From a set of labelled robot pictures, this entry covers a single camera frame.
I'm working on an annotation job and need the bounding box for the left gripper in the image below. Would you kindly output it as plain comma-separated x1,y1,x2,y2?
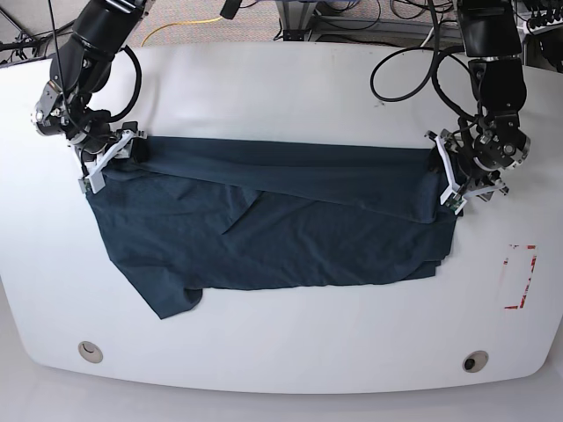
425,129,509,204

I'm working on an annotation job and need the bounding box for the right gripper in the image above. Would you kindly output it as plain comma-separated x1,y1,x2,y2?
67,122,149,178

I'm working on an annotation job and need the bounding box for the dark blue T-shirt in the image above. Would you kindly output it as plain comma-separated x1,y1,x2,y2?
86,136,457,319

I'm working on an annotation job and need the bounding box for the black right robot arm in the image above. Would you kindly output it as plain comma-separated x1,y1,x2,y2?
32,1,153,193

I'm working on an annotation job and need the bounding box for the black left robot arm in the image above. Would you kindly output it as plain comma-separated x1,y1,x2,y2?
427,1,530,215

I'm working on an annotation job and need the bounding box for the black tripod stand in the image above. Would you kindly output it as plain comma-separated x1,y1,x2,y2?
1,1,79,65

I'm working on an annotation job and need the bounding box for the white power strip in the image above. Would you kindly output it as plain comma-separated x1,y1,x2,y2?
524,8,562,34

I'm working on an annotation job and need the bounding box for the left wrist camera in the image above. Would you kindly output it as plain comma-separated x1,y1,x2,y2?
440,193,467,215

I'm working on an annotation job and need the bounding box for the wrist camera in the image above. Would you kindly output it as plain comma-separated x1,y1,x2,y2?
440,193,467,215
78,172,106,194

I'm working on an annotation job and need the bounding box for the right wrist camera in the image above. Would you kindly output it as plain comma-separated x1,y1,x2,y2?
78,172,106,194

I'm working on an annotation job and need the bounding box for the yellow cable on floor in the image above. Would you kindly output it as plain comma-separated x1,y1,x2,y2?
140,16,223,48

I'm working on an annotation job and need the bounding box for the right table cable grommet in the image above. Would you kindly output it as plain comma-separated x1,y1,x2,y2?
462,350,489,374

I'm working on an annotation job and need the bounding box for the table cable grommet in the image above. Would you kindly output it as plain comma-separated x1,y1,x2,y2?
462,350,489,374
77,341,103,364

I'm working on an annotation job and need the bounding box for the aluminium frame post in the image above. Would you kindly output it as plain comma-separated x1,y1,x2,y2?
274,1,318,41

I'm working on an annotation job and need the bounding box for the left table cable grommet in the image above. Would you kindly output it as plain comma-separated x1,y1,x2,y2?
77,341,103,364

